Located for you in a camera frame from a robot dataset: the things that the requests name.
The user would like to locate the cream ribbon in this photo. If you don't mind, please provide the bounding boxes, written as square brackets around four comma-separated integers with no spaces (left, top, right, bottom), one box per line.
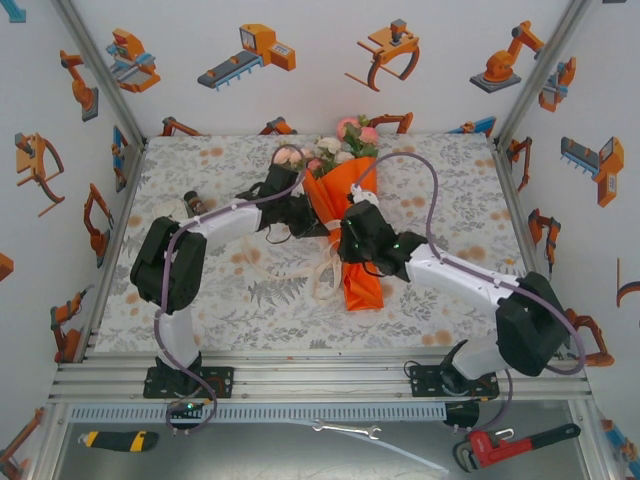
[239,219,346,302]

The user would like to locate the orange wrapping paper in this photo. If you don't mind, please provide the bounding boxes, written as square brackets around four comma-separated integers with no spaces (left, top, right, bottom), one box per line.
[301,155,386,312]

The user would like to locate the fake flower bouquet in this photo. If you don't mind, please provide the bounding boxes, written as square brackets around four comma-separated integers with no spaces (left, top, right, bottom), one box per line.
[272,114,381,176]

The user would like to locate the brown spice jar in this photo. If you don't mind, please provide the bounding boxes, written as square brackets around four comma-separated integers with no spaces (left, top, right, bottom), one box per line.
[182,189,209,219]

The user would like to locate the floral patterned tablecloth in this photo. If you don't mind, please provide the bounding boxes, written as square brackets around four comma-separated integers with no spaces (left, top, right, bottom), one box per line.
[93,132,557,351]

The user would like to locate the aluminium extrusion base rails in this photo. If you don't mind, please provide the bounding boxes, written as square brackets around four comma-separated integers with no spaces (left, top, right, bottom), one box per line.
[47,349,594,404]

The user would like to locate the silver open-end wrench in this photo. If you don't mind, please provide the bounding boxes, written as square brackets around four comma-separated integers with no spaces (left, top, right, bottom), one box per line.
[312,419,384,441]

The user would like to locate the small black box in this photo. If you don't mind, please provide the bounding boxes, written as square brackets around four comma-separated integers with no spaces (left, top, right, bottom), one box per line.
[442,399,481,432]

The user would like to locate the small circuit board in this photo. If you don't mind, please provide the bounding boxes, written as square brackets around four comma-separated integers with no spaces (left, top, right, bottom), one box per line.
[167,397,207,419]

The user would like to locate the grey metal shelf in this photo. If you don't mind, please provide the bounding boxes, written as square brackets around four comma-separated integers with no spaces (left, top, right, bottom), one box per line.
[49,422,606,480]

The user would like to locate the red pipe wrench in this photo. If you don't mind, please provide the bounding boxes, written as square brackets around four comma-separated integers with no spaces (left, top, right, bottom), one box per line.
[452,423,583,474]

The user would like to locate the yellow black utility knife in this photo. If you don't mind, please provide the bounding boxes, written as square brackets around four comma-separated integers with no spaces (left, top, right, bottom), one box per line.
[77,429,160,455]

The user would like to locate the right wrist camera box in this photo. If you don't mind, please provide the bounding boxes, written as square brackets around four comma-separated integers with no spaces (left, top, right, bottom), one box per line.
[348,183,380,207]

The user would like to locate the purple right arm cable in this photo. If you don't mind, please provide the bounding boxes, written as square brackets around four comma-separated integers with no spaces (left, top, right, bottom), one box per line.
[352,152,587,432]

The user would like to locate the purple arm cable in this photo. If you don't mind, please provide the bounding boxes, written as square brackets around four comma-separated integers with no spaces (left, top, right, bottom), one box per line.
[352,152,587,432]
[154,143,309,436]

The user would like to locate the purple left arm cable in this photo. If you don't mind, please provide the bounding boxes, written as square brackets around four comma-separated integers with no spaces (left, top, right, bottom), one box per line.
[154,143,309,436]

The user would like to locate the aluminium table edge rail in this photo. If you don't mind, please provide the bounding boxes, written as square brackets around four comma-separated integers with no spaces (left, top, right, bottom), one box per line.
[492,139,569,354]
[74,139,149,364]

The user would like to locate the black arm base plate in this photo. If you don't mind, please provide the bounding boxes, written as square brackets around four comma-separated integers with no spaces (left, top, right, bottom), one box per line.
[143,366,236,400]
[409,364,501,400]

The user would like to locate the grey slotted cable duct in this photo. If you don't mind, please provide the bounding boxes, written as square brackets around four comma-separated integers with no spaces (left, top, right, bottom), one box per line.
[67,403,449,424]

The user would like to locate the aluminium frame post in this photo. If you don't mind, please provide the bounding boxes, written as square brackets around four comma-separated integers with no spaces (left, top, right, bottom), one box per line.
[49,0,149,146]
[492,0,594,146]

